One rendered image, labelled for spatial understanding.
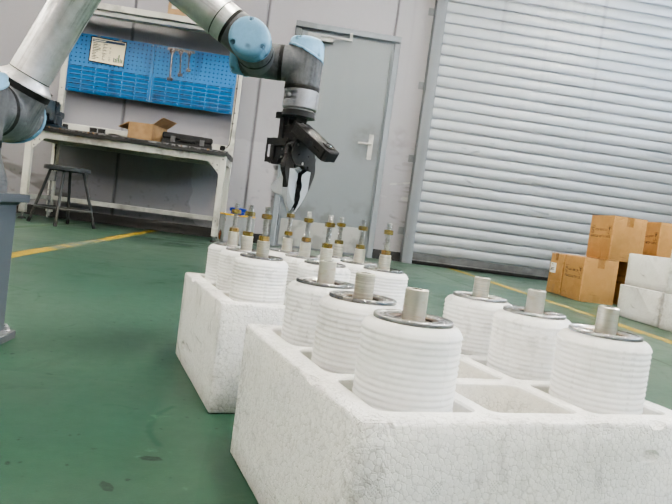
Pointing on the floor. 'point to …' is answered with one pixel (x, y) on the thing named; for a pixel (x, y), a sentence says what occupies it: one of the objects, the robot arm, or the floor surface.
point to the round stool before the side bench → (61, 193)
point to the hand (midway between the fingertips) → (294, 205)
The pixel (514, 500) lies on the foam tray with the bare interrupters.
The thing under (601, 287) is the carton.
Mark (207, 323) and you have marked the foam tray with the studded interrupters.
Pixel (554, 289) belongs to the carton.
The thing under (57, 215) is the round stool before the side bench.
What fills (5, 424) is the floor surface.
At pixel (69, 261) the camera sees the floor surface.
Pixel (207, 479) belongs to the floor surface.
